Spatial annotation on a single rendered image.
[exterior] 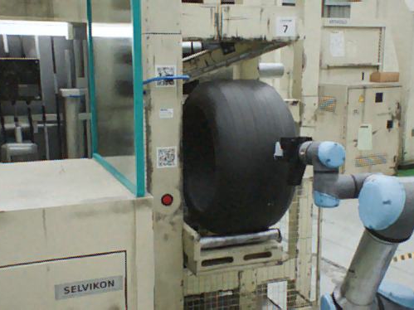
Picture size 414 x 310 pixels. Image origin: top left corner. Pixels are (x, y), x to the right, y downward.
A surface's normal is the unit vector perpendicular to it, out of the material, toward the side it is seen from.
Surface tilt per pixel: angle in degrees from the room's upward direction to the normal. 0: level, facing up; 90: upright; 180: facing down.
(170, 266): 90
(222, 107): 56
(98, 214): 90
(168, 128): 90
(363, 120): 90
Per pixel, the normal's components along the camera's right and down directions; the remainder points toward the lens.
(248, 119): 0.29, -0.44
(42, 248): 0.36, 0.17
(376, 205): -0.95, -0.06
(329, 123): -0.86, 0.09
